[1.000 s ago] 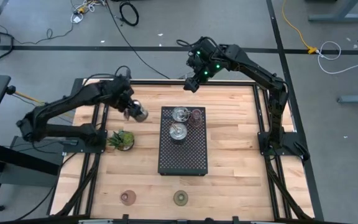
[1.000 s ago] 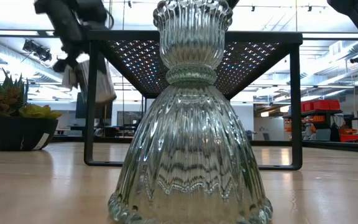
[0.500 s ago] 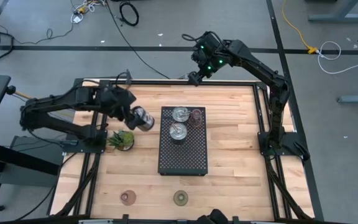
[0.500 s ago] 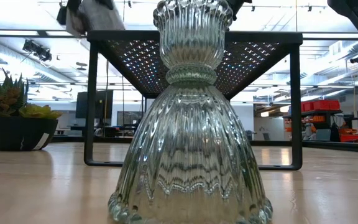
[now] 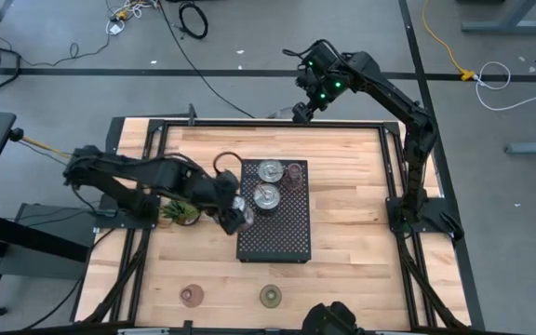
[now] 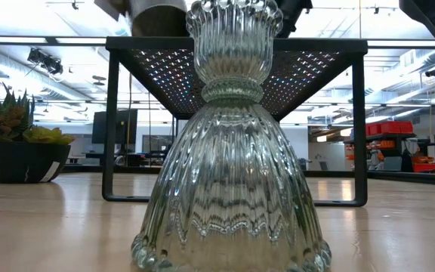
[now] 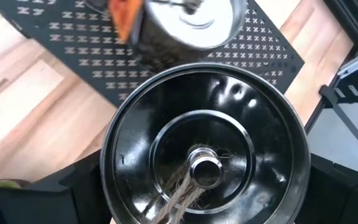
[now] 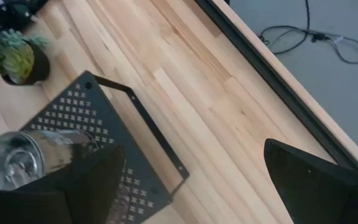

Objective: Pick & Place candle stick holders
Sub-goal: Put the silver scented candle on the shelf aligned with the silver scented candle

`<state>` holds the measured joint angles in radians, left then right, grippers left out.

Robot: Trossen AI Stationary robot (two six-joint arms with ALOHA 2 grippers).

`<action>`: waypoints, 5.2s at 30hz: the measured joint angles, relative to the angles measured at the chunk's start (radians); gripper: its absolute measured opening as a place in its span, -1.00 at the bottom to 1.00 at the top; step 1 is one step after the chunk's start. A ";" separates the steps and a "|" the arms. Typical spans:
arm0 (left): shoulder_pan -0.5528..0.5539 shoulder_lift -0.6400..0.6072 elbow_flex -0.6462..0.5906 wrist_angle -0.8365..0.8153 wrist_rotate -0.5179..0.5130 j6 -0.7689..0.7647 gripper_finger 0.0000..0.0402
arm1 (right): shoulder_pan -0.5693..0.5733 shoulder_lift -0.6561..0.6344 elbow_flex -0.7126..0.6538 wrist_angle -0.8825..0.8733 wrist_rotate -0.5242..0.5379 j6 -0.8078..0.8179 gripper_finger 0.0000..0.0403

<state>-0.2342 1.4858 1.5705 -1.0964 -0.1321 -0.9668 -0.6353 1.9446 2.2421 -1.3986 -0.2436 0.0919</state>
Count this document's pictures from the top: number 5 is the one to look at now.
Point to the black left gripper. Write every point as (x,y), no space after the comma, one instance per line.
(212,193)

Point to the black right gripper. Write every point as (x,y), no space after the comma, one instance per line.
(324,74)

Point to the candle tin with orange tag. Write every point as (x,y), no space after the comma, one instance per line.
(266,196)

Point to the candle tin with picture label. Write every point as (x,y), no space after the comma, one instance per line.
(270,171)

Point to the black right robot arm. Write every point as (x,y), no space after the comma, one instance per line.
(389,93)

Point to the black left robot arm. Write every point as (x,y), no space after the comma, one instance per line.
(124,167)

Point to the black perforated metal shelf riser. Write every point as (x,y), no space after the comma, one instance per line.
(272,237)

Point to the small green potted plant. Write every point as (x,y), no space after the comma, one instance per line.
(179,213)

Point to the black aluminium table frame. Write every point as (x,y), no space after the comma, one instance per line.
(154,139)

